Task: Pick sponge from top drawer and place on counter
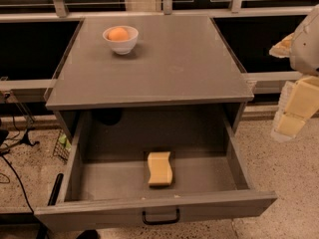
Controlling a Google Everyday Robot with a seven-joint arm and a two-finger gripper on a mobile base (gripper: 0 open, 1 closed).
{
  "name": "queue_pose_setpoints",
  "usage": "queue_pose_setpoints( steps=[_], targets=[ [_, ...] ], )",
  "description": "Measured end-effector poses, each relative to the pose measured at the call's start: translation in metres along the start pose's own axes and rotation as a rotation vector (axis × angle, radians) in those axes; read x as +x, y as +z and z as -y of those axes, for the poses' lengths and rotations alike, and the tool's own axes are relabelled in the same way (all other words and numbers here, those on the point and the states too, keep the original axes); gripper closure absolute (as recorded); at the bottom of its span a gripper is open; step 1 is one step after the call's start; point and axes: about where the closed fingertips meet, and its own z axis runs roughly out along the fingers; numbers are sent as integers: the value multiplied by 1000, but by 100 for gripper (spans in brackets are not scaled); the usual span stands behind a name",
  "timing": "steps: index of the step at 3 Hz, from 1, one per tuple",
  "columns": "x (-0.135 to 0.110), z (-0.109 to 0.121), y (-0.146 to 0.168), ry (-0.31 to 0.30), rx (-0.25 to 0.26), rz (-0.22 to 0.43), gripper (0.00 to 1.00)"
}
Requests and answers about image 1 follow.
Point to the black stand at left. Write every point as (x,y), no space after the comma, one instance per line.
(8,142)

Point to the white ceramic bowl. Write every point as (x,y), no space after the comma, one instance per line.
(122,47)

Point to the wire basket with green item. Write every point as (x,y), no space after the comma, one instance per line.
(62,147)

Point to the open grey top drawer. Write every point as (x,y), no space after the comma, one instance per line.
(106,182)

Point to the black bar beside drawer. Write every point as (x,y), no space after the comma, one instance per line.
(56,189)

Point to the metal window railing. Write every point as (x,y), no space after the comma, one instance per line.
(159,7)

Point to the orange fruit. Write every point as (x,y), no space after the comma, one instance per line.
(118,34)

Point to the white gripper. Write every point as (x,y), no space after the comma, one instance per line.
(306,53)

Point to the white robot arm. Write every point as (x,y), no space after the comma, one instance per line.
(304,51)

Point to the yellow sponge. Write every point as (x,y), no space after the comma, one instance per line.
(160,169)

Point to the black drawer handle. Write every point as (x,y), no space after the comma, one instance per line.
(155,219)

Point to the grey cabinet with counter top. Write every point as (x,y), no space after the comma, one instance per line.
(178,60)

